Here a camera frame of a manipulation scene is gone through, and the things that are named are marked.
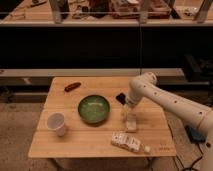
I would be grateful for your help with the black phone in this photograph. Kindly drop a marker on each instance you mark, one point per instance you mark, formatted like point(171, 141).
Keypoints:
point(121, 98)

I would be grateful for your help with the blue power box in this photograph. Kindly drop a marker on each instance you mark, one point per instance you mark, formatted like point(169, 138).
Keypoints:
point(194, 136)

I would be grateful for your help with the brown sausage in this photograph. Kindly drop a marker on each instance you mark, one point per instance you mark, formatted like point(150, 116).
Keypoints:
point(72, 86)

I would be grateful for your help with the wooden folding table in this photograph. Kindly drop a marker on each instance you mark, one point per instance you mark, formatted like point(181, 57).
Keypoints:
point(86, 141)

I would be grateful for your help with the long background shelf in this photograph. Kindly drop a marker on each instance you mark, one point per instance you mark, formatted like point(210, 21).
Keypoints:
point(118, 13)

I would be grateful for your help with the green ceramic bowl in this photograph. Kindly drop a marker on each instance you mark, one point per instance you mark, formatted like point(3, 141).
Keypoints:
point(94, 109)

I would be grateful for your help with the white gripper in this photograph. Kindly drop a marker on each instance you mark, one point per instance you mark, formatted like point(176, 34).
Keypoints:
point(130, 118)

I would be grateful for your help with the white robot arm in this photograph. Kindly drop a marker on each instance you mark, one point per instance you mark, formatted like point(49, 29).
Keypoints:
point(198, 116)

